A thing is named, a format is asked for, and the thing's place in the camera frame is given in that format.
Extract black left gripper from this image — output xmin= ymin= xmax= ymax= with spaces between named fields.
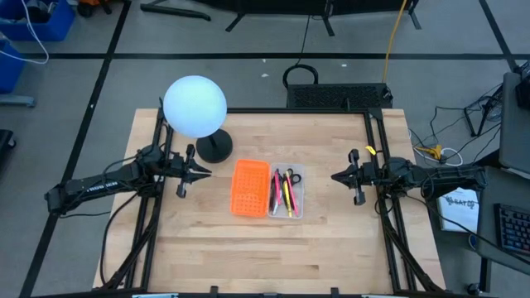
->
xmin=163 ymin=143 xmax=212 ymax=199

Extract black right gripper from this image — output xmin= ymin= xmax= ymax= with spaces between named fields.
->
xmin=330 ymin=148 xmax=380 ymax=207

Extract black handled scissors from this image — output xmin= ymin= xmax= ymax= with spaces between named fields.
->
xmin=285 ymin=167 xmax=302 ymax=186

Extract clear plastic supply box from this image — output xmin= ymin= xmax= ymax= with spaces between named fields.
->
xmin=267 ymin=162 xmax=306 ymax=219

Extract orange plastic basket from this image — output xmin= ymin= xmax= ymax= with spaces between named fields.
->
xmin=229 ymin=159 xmax=271 ymax=219

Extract pink pencil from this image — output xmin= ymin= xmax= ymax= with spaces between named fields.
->
xmin=284 ymin=170 xmax=299 ymax=212

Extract yellow highlighter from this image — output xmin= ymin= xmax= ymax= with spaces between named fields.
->
xmin=282 ymin=180 xmax=293 ymax=219

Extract pink highlighter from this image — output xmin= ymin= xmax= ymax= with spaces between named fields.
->
xmin=272 ymin=168 xmax=283 ymax=206

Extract white globe lamp black base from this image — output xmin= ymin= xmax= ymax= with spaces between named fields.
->
xmin=161 ymin=74 xmax=234 ymax=165

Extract black perforated computer case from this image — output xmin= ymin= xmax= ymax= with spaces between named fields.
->
xmin=285 ymin=82 xmax=393 ymax=109

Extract white printed booklet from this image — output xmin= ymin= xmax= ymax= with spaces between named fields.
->
xmin=437 ymin=185 xmax=480 ymax=233

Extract dark grey desk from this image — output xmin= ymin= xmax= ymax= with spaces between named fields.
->
xmin=475 ymin=165 xmax=530 ymax=266

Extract black metal bar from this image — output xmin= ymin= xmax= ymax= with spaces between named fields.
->
xmin=139 ymin=2 xmax=211 ymax=22

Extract light grey desk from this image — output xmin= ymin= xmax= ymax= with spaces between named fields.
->
xmin=498 ymin=71 xmax=530 ymax=180

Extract black backlit keyboard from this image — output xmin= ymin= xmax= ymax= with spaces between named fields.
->
xmin=494 ymin=202 xmax=530 ymax=256

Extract grey metal foot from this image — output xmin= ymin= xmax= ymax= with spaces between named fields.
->
xmin=0 ymin=95 xmax=36 ymax=108

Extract blue plastic bin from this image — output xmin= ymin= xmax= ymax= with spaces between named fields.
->
xmin=0 ymin=0 xmax=77 ymax=42
xmin=0 ymin=39 xmax=26 ymax=94

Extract black aluminium table frame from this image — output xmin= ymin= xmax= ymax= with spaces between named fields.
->
xmin=99 ymin=97 xmax=446 ymax=293

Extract black looped cable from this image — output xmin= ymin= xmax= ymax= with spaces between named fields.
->
xmin=282 ymin=15 xmax=320 ymax=88

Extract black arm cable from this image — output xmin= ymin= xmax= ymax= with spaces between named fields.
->
xmin=99 ymin=192 xmax=140 ymax=286

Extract yellow cable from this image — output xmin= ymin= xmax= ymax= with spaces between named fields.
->
xmin=381 ymin=0 xmax=409 ymax=84

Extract white cable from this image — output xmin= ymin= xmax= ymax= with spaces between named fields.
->
xmin=0 ymin=0 xmax=50 ymax=66

